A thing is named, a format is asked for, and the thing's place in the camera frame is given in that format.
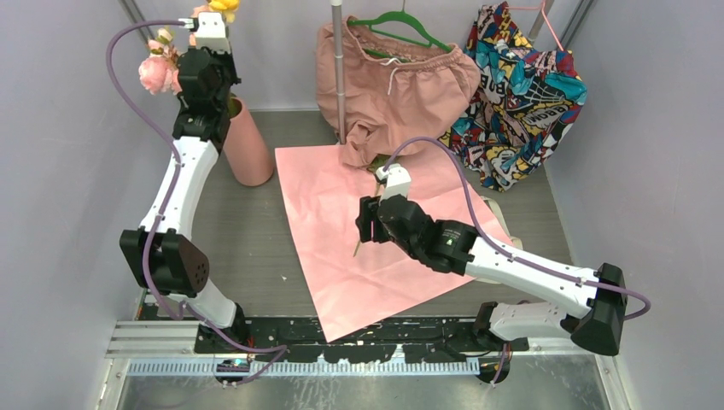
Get pink rose stem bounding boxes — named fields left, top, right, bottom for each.
left=138, top=27, right=181, bottom=95

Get yellow rose stem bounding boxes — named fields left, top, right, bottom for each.
left=207, top=0, right=241, bottom=23

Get pink wrapping paper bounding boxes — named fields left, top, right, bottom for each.
left=275, top=145, right=518, bottom=341

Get cream ribbon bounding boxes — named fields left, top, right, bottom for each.
left=482, top=196, right=523, bottom=249

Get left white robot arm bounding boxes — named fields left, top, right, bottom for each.
left=120, top=46, right=249, bottom=353

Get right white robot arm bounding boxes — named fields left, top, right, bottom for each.
left=355, top=195, right=628, bottom=356

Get pink cylindrical vase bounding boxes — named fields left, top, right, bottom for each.
left=223, top=97, right=274, bottom=187

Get pink shorts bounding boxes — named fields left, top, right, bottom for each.
left=340, top=15, right=481, bottom=167

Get metal stand pole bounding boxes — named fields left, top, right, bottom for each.
left=330, top=0, right=347, bottom=145

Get colourful comic print garment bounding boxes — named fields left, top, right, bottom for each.
left=439, top=2, right=587, bottom=191

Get green clothes hanger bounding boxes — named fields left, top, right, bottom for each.
left=346, top=0, right=453, bottom=62

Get pink clothes hanger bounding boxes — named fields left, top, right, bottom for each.
left=508, top=0, right=567, bottom=52

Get grey metal rack pole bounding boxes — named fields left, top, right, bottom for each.
left=528, top=0, right=558, bottom=44

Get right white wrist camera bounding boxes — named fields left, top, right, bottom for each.
left=374, top=163, right=412, bottom=202

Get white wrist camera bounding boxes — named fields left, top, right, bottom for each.
left=374, top=163, right=412, bottom=202
left=191, top=12, right=231, bottom=55

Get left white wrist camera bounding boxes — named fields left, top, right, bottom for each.
left=191, top=12, right=231, bottom=55

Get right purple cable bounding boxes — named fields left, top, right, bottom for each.
left=382, top=136, right=652, bottom=386

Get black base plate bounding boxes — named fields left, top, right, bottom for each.
left=194, top=315, right=530, bottom=365

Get aluminium rail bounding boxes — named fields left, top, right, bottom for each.
left=127, top=356, right=479, bottom=377

